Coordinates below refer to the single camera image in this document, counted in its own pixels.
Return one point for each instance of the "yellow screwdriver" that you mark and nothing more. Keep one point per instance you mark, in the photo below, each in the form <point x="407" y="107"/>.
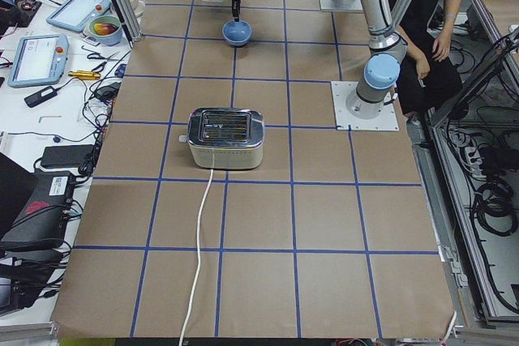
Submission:
<point x="84" y="75"/>

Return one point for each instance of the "black power adapter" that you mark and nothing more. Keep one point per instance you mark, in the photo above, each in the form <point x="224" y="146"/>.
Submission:
<point x="40" y="96"/>

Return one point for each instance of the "white arm base plate camera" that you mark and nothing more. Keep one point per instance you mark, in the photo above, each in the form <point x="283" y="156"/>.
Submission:
<point x="352" y="113"/>
<point x="350" y="6"/>

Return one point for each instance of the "seated person in black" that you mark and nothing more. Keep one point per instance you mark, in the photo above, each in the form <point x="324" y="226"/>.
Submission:
<point x="427" y="78"/>

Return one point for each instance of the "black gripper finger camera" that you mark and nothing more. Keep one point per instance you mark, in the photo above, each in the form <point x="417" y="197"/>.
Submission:
<point x="235" y="8"/>

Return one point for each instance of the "blue bowl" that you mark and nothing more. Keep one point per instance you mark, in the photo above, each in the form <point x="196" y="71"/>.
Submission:
<point x="237" y="33"/>

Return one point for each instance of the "blue teach pendant lower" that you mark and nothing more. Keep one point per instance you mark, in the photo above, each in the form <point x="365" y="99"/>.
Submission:
<point x="39" y="60"/>

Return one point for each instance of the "bowl of fruit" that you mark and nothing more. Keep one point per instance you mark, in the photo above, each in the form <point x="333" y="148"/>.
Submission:
<point x="106" y="29"/>

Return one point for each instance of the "cream and chrome toaster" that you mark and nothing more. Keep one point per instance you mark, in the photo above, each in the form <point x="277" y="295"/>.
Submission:
<point x="225" y="138"/>

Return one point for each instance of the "blue teach pendant upper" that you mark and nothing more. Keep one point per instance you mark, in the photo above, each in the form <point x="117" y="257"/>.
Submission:
<point x="73" y="15"/>

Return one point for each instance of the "blue teach pendant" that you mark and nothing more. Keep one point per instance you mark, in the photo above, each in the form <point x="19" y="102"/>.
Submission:
<point x="73" y="15"/>
<point x="39" y="60"/>

